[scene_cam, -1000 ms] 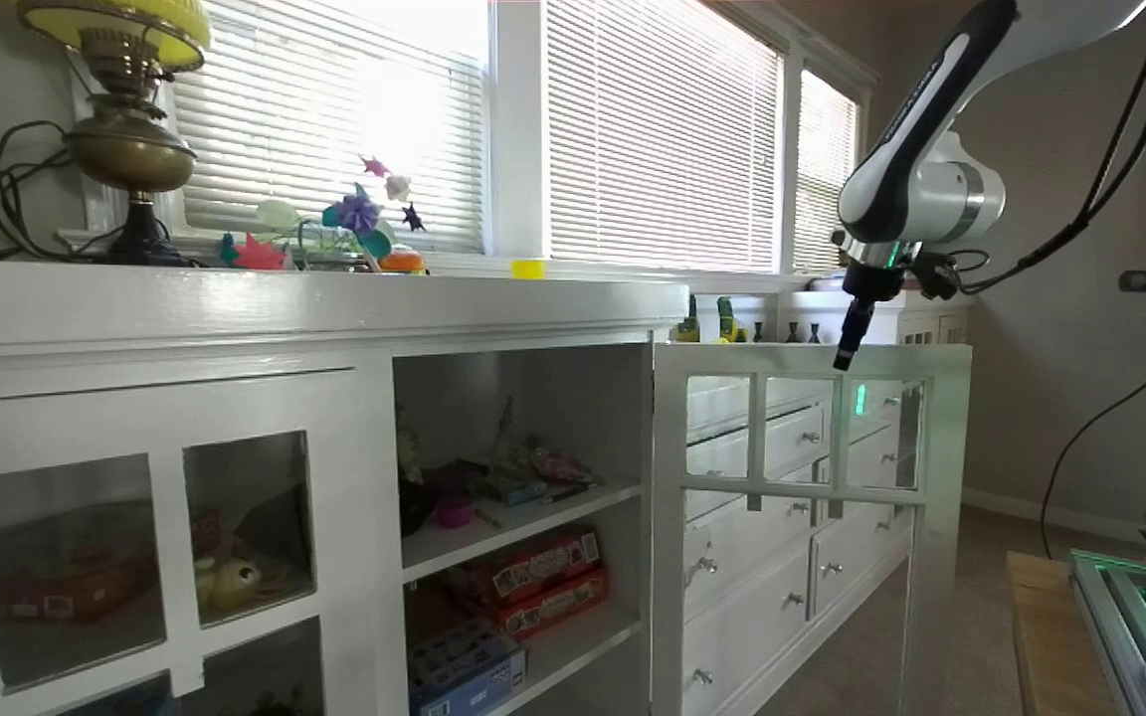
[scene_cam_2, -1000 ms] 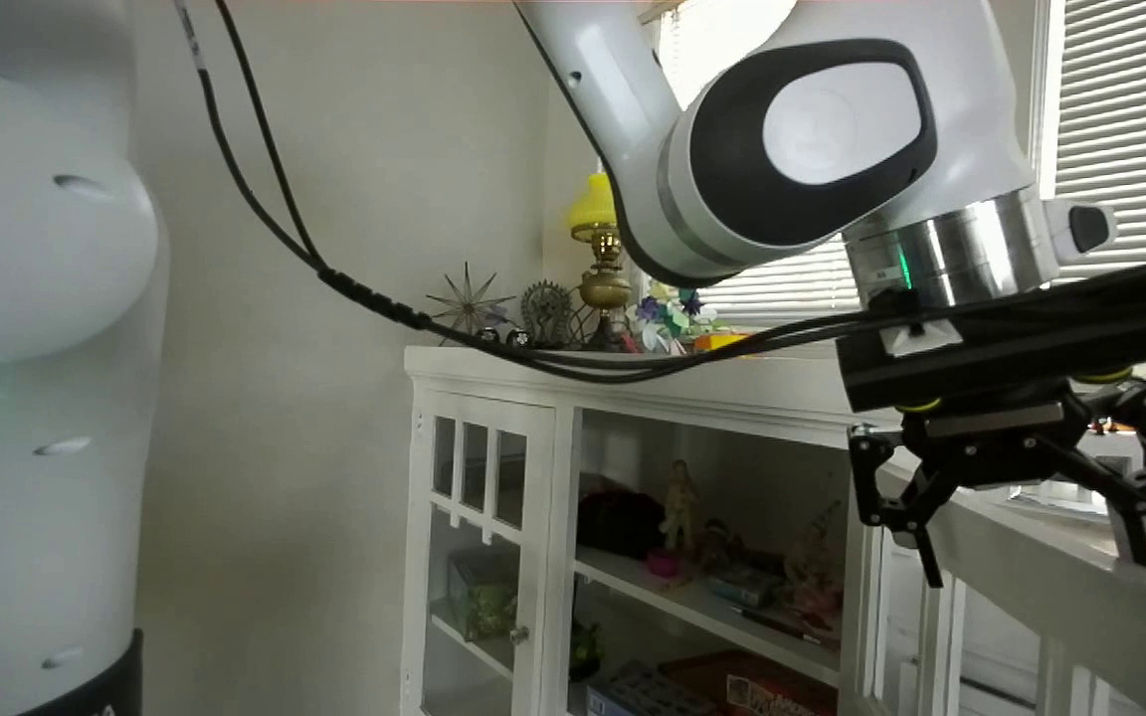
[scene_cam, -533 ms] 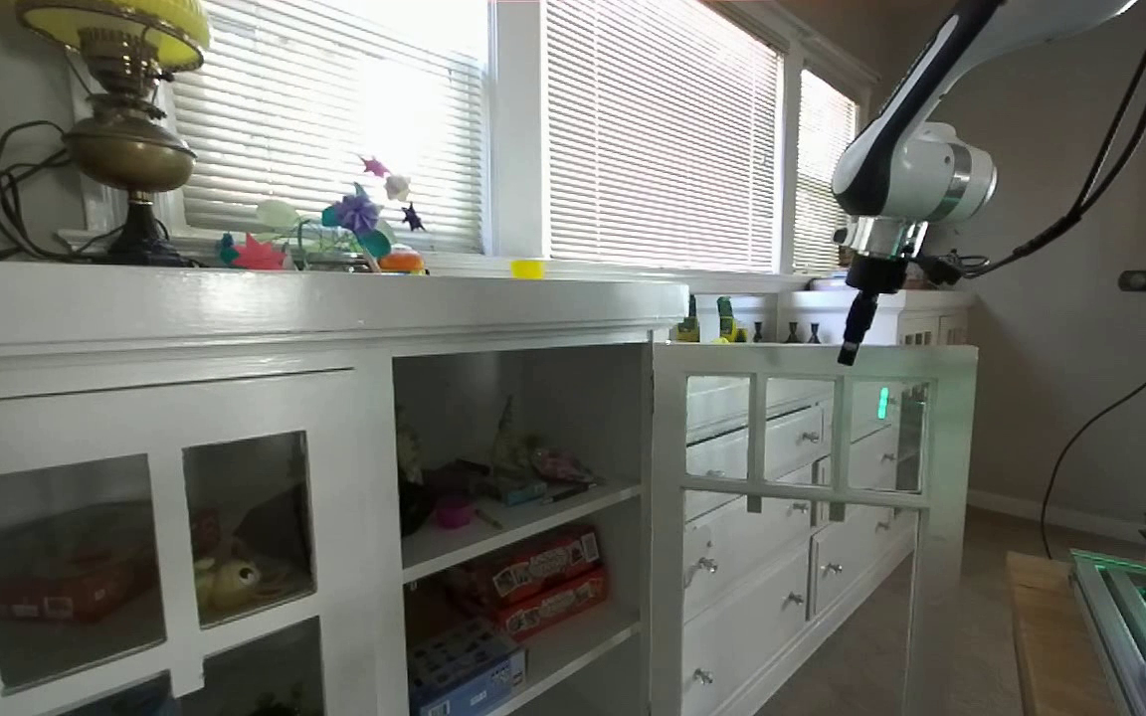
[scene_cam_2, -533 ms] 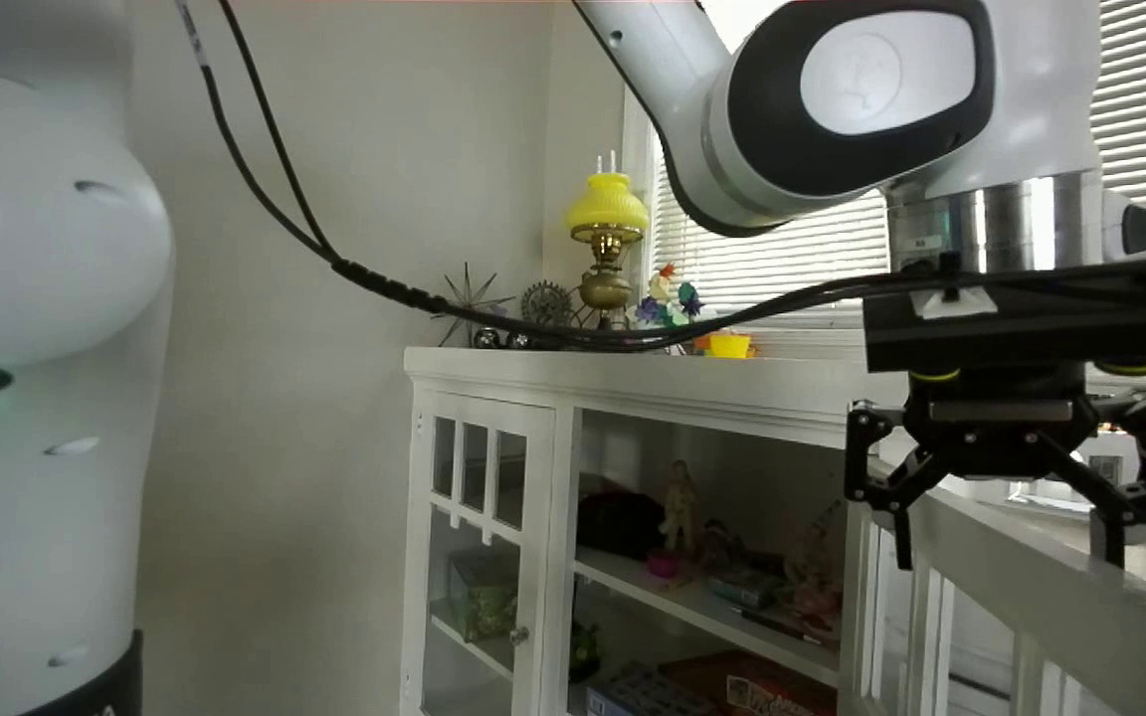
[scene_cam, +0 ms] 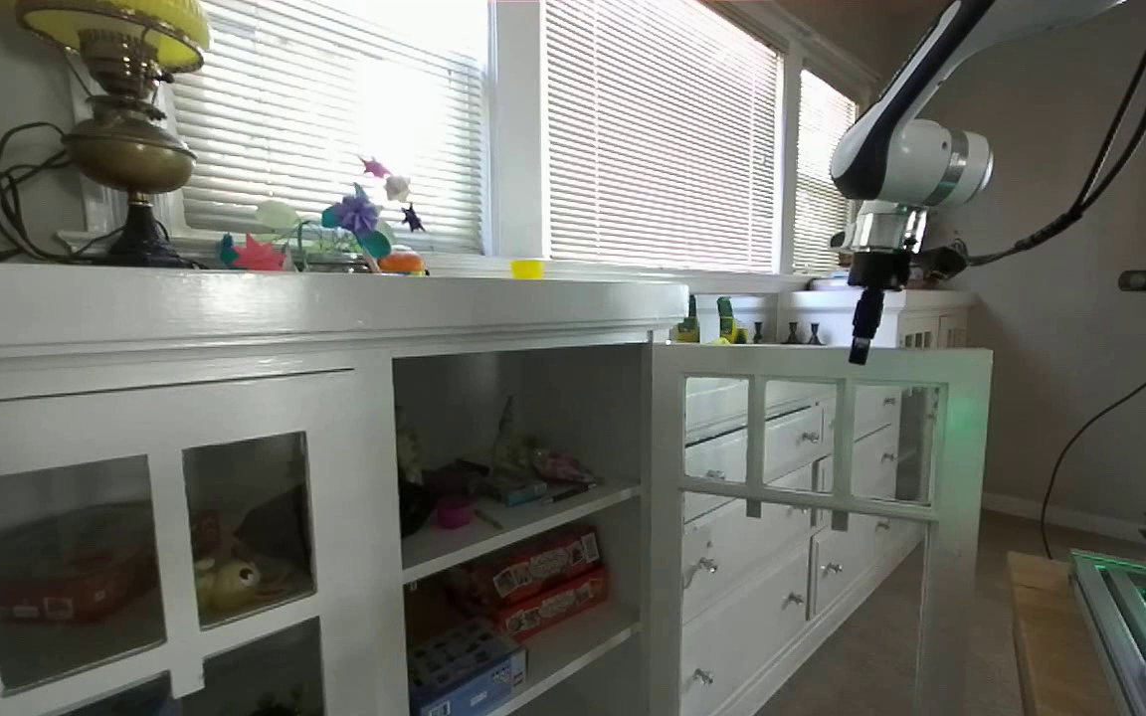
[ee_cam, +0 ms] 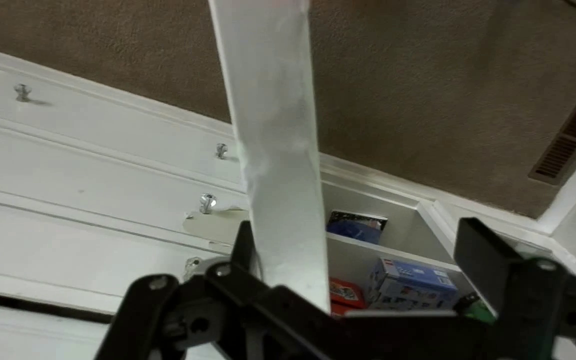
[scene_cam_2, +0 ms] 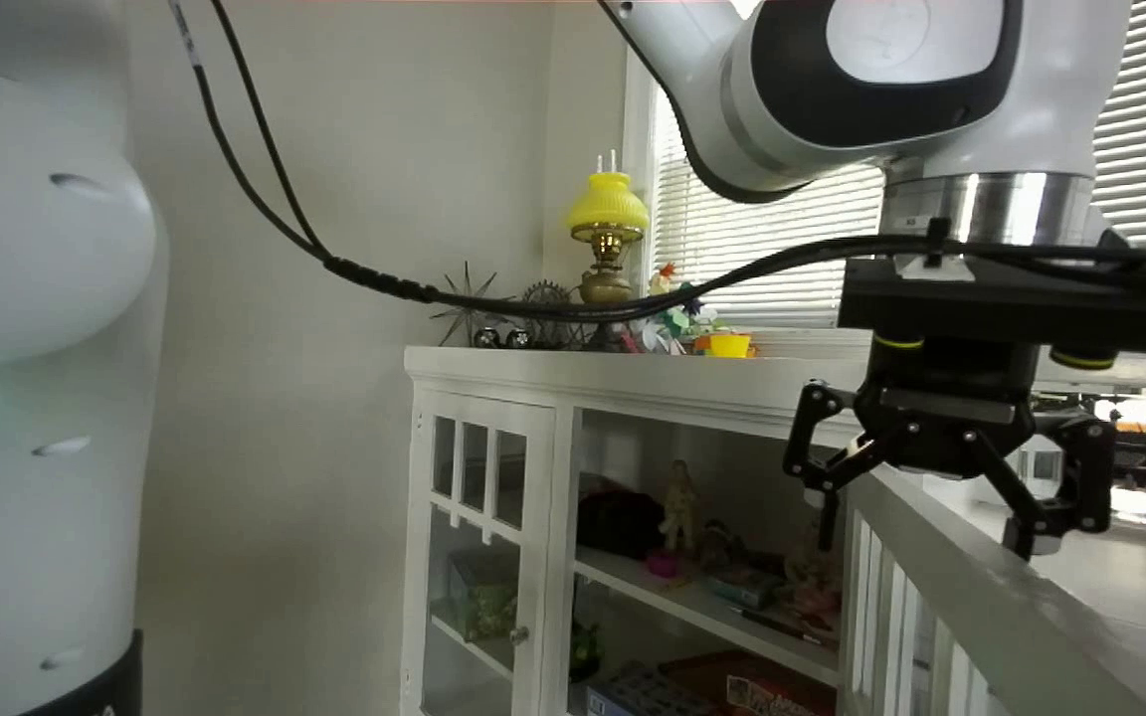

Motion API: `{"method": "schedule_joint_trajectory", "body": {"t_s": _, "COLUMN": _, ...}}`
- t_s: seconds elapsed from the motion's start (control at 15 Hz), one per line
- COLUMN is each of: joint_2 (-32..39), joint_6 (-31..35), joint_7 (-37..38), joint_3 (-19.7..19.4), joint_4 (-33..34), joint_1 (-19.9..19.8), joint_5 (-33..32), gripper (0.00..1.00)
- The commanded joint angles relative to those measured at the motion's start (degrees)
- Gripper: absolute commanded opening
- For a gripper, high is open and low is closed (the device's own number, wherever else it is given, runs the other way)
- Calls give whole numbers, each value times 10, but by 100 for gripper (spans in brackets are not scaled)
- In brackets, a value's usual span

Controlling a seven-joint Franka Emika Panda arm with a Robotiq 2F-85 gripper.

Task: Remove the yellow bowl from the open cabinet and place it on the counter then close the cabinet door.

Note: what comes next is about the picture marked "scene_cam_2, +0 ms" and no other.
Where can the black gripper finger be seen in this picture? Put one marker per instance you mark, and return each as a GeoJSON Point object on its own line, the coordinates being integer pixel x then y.
{"type": "Point", "coordinates": [1083, 478]}
{"type": "Point", "coordinates": [822, 439]}

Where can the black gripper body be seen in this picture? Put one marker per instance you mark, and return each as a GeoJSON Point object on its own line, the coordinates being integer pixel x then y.
{"type": "Point", "coordinates": [952, 410]}

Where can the small yellow plastic bowl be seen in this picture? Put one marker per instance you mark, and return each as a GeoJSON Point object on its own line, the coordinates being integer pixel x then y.
{"type": "Point", "coordinates": [729, 347]}

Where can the white glass-paned cabinet door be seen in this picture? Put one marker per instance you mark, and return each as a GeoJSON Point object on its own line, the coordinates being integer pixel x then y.
{"type": "Point", "coordinates": [546, 531]}
{"type": "Point", "coordinates": [997, 610]}

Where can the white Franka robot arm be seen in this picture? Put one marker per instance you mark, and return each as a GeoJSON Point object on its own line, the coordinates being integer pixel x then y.
{"type": "Point", "coordinates": [19, 266]}

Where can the small pink plastic bowl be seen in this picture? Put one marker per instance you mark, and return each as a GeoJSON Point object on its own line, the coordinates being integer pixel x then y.
{"type": "Point", "coordinates": [664, 565]}

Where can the white wooden cabinet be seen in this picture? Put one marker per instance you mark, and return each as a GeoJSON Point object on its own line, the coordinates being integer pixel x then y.
{"type": "Point", "coordinates": [535, 370]}

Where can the white coral figure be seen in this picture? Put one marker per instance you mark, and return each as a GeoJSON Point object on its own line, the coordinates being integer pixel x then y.
{"type": "Point", "coordinates": [680, 502]}

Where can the colourful toy flower bunch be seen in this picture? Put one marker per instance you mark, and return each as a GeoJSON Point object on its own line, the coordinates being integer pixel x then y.
{"type": "Point", "coordinates": [657, 332]}

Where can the black pouch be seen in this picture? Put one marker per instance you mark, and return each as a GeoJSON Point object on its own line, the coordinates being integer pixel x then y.
{"type": "Point", "coordinates": [619, 518]}

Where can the red board game box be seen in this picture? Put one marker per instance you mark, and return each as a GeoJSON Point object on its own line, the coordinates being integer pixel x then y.
{"type": "Point", "coordinates": [777, 686]}

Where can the brass lamp with yellow shade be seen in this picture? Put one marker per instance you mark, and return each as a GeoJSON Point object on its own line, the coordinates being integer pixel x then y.
{"type": "Point", "coordinates": [607, 213]}

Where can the blue board game box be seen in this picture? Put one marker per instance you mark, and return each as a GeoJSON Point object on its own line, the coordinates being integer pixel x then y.
{"type": "Point", "coordinates": [634, 693]}

